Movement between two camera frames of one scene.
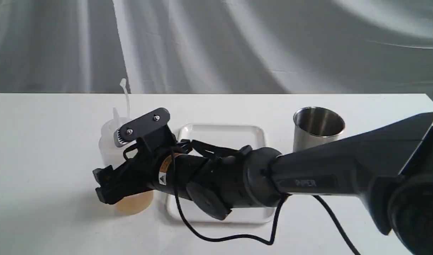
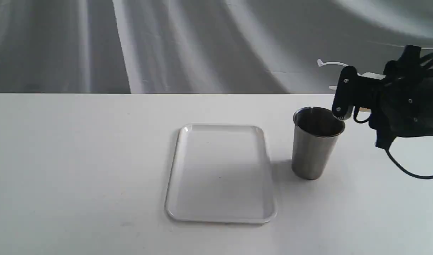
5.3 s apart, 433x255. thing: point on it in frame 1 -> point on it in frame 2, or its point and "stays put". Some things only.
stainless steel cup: (313, 126) stays put
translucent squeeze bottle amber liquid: (111, 154) -> (370, 75)
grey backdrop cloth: (217, 46) stays put
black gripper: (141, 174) -> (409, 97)
